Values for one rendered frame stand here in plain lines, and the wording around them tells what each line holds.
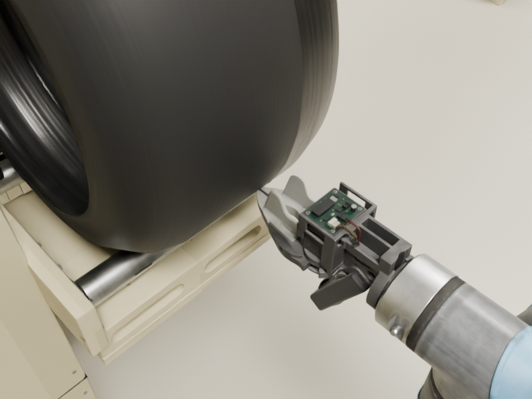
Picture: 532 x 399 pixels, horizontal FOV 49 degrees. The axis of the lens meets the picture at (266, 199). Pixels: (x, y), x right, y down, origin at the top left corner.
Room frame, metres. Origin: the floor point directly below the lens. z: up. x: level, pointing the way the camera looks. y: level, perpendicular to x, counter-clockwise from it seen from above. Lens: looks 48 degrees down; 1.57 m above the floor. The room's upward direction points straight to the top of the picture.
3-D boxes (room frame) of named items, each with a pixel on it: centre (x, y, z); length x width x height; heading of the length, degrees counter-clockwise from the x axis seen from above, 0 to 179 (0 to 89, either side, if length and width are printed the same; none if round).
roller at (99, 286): (0.55, 0.13, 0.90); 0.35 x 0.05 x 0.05; 134
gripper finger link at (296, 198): (0.49, -0.03, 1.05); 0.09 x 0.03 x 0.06; 45
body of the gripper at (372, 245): (0.40, -0.10, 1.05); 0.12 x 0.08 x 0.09; 45
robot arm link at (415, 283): (0.34, -0.15, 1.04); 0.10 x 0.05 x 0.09; 135
